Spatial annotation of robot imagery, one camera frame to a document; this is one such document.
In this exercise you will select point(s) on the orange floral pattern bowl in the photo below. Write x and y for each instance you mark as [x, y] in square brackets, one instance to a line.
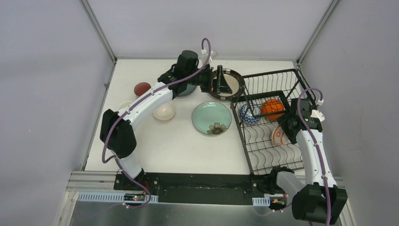
[279, 137]

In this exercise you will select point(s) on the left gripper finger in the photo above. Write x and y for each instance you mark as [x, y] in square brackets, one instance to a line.
[222, 88]
[219, 75]

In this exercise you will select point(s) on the dark blue plate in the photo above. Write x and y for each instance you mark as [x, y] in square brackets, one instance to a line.
[188, 91]

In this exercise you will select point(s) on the black striped rim plate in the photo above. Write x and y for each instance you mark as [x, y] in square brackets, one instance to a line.
[236, 83]

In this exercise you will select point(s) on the orange bowl white inside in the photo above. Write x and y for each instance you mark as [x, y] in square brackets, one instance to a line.
[272, 107]

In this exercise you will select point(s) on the dark red cup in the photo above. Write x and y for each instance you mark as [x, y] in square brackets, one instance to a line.
[141, 88]

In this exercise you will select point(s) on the pink cup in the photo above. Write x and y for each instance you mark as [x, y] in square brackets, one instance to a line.
[124, 104]

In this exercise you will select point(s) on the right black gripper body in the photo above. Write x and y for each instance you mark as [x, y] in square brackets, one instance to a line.
[284, 121]

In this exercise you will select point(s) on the teal flower plate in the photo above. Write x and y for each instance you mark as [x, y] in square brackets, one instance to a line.
[211, 118]

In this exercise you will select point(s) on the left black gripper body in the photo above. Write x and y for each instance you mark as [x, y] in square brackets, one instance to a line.
[212, 79]

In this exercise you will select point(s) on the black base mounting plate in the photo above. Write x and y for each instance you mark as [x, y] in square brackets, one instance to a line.
[222, 189]

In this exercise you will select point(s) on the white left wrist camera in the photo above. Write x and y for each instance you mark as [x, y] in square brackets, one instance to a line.
[188, 61]

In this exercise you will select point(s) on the black wire dish rack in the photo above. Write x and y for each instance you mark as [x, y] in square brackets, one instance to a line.
[261, 154]

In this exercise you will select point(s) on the plain white bowl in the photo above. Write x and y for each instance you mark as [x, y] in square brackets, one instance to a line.
[165, 112]

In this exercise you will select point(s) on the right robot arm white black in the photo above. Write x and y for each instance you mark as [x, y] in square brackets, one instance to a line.
[319, 199]

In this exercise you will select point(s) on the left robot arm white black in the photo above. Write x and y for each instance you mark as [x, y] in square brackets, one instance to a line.
[118, 127]

